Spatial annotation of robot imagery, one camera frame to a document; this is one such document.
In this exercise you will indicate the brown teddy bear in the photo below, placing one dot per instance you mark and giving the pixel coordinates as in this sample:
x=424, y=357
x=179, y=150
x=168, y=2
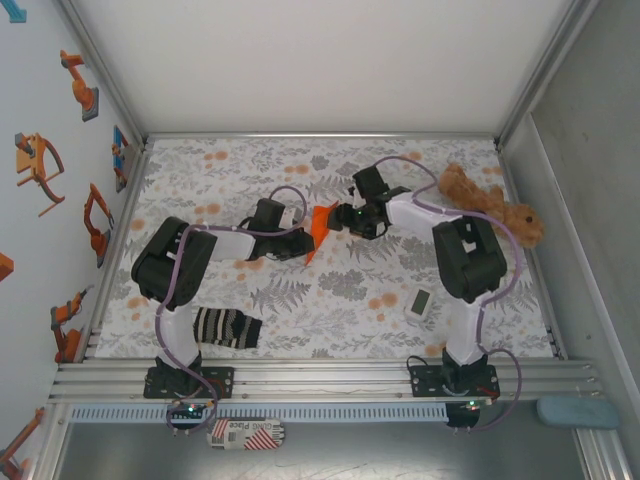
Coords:
x=480, y=205

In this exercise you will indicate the orange cloth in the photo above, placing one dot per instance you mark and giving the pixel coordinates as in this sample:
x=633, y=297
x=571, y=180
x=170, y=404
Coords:
x=320, y=227

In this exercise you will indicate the aluminium mounting rails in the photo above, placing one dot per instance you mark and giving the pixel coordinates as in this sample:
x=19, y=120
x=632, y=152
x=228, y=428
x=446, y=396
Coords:
x=325, y=380

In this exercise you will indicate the black white striped sock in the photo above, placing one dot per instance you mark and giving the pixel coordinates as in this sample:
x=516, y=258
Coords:
x=230, y=327

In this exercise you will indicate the floral patterned table mat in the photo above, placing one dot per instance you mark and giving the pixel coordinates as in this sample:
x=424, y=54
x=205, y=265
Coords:
x=300, y=330

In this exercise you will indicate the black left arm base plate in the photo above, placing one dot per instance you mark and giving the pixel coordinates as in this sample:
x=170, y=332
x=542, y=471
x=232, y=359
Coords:
x=220, y=382

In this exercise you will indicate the white digital timer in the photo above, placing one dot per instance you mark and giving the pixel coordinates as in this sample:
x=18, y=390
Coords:
x=418, y=304

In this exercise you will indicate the orange grey gripper wall sticker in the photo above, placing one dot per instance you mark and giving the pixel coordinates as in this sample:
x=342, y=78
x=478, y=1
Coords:
x=35, y=160

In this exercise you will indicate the aluminium upright post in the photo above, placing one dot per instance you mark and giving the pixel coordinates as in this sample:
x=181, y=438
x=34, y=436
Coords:
x=545, y=65
x=100, y=65

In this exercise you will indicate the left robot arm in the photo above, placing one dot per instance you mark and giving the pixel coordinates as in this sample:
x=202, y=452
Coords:
x=172, y=265

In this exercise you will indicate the blue orange wall sticker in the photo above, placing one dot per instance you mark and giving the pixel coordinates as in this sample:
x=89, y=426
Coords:
x=120, y=160

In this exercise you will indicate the aluminium cross rail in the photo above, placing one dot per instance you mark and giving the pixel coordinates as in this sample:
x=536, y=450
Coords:
x=320, y=135

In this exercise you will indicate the small LED circuit board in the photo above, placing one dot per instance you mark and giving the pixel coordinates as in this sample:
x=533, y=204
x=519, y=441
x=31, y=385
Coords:
x=472, y=405
x=187, y=410

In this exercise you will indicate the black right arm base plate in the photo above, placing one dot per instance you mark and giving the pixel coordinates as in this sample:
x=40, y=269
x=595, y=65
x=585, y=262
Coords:
x=425, y=382

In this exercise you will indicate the red white printed label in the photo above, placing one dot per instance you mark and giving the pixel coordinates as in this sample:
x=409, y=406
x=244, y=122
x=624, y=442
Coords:
x=250, y=434

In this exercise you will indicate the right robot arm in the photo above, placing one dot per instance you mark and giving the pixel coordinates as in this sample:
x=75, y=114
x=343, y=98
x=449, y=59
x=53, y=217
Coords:
x=470, y=260

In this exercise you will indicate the teal sponge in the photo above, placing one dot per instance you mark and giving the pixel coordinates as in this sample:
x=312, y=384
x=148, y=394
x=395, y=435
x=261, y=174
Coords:
x=577, y=412

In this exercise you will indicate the orange block wall sticker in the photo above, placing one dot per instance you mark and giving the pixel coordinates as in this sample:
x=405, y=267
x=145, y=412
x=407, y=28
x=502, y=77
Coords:
x=5, y=267

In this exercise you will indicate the aluminium side rail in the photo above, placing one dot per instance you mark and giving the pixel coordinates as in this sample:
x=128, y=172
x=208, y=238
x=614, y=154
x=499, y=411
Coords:
x=119, y=240
x=550, y=310

